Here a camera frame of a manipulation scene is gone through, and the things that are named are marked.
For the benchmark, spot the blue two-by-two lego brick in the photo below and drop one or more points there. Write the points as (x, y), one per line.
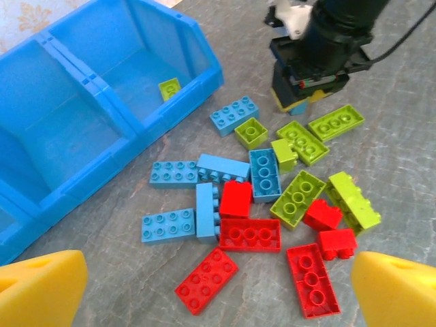
(299, 108)

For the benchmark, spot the red two-by-four lego brick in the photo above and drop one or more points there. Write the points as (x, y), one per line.
(311, 279)
(206, 281)
(250, 235)

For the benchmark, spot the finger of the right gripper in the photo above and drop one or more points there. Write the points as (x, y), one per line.
(282, 88)
(320, 95)

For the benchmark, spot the red two-by-two lego brick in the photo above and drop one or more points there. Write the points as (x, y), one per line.
(335, 242)
(322, 214)

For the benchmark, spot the green two-by-two lego brick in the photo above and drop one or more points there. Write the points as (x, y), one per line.
(169, 89)
(283, 156)
(250, 133)

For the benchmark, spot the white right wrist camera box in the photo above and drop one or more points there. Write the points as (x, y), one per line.
(293, 17)

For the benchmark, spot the green two-by-four lego brick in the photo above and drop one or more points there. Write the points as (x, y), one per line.
(298, 199)
(352, 201)
(335, 122)
(304, 144)

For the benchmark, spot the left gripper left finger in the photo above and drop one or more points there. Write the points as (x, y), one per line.
(37, 293)

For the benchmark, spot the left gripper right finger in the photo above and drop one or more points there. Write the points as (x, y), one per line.
(398, 296)

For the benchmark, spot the blue two-by-four lego brick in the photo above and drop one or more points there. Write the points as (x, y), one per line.
(233, 114)
(221, 165)
(264, 177)
(205, 214)
(167, 226)
(172, 173)

